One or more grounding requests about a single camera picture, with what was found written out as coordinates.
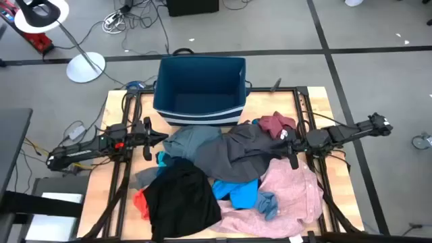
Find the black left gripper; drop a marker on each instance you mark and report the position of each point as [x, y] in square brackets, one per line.
[146, 138]

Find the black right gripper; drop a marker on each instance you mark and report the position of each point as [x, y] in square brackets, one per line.
[297, 145]

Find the teal blue sock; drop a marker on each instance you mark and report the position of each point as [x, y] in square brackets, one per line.
[162, 158]

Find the grey-teal shirt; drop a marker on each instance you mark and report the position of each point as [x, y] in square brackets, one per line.
[189, 140]

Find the maroon garment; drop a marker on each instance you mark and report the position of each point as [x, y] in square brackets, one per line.
[271, 125]

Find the pink button shirt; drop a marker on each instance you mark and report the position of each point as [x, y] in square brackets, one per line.
[290, 195]

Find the dark grey garment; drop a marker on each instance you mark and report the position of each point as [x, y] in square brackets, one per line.
[236, 152]

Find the large black garment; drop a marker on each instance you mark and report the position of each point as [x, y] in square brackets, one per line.
[182, 199]

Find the dusty blue cloth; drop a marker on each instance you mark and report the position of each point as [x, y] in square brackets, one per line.
[268, 204]

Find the red sock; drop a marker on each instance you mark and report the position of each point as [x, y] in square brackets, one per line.
[140, 204]

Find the bright blue garment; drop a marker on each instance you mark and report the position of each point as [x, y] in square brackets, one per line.
[241, 195]

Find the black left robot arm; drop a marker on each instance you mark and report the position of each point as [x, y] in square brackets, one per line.
[77, 152]

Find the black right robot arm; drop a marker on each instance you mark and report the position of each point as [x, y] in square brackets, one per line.
[344, 133]

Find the navy white striped fabric bin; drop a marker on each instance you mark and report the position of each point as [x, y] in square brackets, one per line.
[199, 84]

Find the grey power adapter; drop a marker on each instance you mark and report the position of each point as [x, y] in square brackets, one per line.
[77, 132]

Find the white label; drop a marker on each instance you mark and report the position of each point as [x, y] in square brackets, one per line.
[296, 239]

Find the white floor lamp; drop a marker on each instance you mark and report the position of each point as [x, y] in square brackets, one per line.
[84, 69]

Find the grey caster wheel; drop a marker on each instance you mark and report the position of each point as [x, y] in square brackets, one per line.
[422, 141]

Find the white power strip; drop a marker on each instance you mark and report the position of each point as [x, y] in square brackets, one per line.
[111, 20]

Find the black crossbar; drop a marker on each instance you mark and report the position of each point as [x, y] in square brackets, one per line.
[40, 204]

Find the black box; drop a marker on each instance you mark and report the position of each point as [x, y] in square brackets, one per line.
[192, 7]

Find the grey cart white panel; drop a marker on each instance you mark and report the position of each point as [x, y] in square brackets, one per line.
[50, 229]

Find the black floor plug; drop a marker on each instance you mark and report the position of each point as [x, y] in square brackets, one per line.
[416, 225]

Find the black desk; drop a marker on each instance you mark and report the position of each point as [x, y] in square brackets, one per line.
[13, 141]

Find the red toolbox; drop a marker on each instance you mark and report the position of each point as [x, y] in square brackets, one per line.
[40, 42]

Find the black aluminium table frame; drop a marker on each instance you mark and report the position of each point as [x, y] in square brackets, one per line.
[287, 89]

